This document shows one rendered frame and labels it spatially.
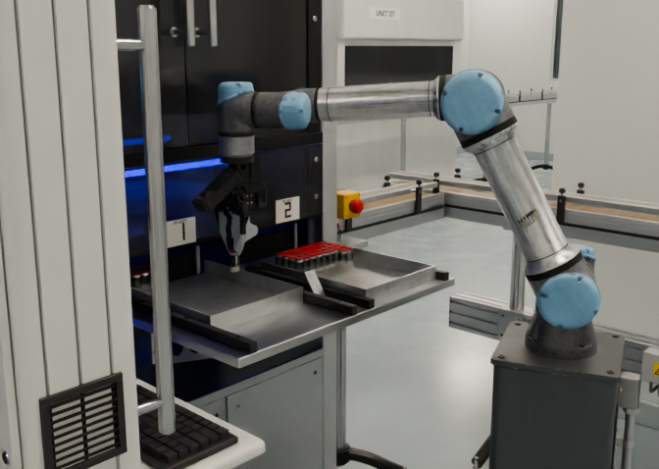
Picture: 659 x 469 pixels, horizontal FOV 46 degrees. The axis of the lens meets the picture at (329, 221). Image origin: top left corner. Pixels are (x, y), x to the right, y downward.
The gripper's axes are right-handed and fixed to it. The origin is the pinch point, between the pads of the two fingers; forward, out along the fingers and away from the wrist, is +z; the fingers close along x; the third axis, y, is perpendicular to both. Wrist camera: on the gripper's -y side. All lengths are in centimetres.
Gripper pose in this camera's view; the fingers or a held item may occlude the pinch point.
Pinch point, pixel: (231, 248)
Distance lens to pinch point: 170.8
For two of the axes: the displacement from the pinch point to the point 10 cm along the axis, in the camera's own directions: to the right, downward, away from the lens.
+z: 0.0, 9.8, 2.1
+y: 6.7, -1.6, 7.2
